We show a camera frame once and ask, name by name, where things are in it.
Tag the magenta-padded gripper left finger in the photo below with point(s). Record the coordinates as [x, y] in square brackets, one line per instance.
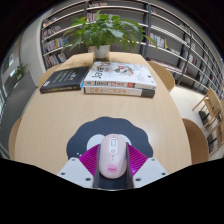
[76, 171]

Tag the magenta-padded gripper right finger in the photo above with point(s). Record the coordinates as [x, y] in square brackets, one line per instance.
[148, 170]

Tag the pink computer mouse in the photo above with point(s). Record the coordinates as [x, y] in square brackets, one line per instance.
[113, 156]

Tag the dark mouse pad with eyes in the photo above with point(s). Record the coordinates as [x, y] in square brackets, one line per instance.
[110, 126]

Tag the white book with orange lettering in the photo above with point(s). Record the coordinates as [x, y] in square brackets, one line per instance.
[116, 91]

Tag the black hardcover book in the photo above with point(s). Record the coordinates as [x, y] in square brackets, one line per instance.
[65, 79]

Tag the thick white book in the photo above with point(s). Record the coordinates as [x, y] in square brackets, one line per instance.
[123, 73]

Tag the small green potted plant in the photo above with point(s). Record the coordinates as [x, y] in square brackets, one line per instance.
[21, 70]

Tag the grey shelf unit with books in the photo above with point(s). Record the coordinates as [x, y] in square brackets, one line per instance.
[173, 36]

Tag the green potted plant, white pot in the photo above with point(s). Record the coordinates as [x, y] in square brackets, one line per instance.
[103, 31]

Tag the group of wooden frame chairs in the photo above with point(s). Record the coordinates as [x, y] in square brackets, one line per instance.
[213, 110]

